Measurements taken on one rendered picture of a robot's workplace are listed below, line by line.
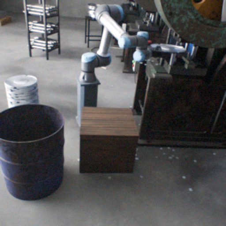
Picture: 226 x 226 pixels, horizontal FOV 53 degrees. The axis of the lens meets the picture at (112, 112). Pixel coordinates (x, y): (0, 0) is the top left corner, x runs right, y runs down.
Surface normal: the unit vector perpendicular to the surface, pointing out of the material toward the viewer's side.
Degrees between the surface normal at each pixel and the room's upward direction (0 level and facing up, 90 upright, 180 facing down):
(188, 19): 90
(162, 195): 0
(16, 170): 92
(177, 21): 90
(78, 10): 90
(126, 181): 0
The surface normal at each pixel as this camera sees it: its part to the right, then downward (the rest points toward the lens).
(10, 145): -0.20, 0.51
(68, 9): 0.05, 0.51
